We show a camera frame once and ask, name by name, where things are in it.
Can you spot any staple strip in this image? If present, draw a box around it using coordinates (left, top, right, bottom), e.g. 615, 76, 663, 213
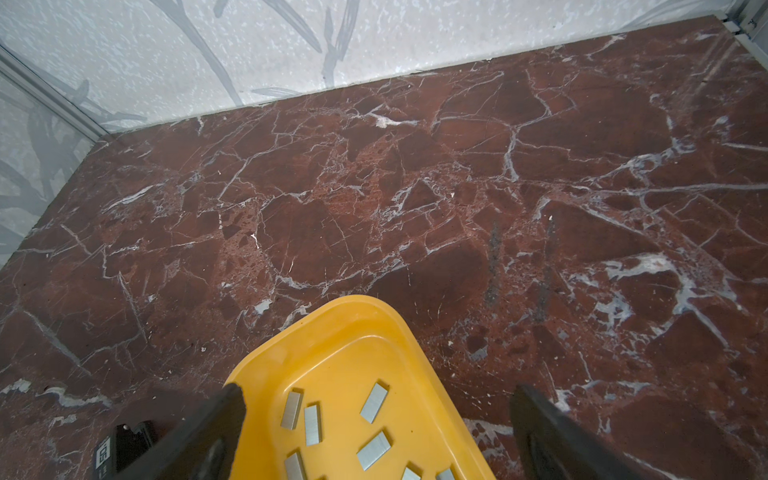
304, 402, 322, 446
280, 389, 303, 430
360, 381, 389, 424
356, 429, 392, 471

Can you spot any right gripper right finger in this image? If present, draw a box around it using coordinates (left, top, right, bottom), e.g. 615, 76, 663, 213
509, 384, 643, 480

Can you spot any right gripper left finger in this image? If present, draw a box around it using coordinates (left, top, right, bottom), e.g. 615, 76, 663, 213
117, 383, 246, 480

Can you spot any yellow plastic tray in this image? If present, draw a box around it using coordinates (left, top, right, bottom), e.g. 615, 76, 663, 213
229, 295, 492, 479

